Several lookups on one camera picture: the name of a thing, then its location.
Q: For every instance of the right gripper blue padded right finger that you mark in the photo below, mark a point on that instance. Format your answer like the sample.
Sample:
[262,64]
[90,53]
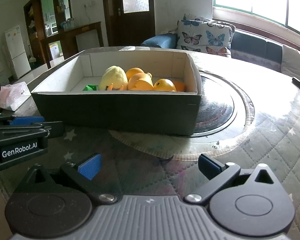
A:
[213,169]

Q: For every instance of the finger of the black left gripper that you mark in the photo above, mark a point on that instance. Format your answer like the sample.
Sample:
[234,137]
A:
[13,120]
[53,129]

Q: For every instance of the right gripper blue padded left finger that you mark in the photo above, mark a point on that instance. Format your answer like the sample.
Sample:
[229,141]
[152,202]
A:
[86,169]

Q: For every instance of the green plastic packet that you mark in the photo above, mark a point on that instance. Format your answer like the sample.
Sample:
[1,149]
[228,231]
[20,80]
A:
[90,88]

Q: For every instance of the yellow plush chick toy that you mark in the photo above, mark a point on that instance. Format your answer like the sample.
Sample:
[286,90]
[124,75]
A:
[114,76]

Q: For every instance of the orange rubber duck toy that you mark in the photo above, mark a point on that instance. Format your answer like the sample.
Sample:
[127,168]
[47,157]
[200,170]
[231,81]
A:
[141,82]

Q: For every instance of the pink white plastic bag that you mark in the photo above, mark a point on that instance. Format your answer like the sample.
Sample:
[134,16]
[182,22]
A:
[13,96]

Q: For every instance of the white refrigerator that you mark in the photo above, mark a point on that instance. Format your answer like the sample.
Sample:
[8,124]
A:
[16,49]

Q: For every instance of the round black induction cooker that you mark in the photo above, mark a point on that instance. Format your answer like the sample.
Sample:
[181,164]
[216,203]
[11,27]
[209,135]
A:
[220,104]

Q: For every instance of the dark wooden console table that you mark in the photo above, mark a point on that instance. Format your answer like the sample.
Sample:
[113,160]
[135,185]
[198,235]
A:
[69,38]

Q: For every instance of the black cardboard box white inside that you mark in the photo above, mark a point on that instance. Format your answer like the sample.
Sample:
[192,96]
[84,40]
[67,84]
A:
[60,95]

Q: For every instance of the dark wooden shelf cabinet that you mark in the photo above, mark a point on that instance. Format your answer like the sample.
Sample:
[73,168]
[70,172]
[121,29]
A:
[43,19]

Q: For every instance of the white beige cushion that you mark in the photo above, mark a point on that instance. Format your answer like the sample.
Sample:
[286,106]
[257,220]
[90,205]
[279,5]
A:
[290,64]

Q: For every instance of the butterfly print cushion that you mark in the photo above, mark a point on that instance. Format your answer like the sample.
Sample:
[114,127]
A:
[211,37]

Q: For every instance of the dark wooden door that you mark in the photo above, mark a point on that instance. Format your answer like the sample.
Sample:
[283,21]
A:
[129,22]

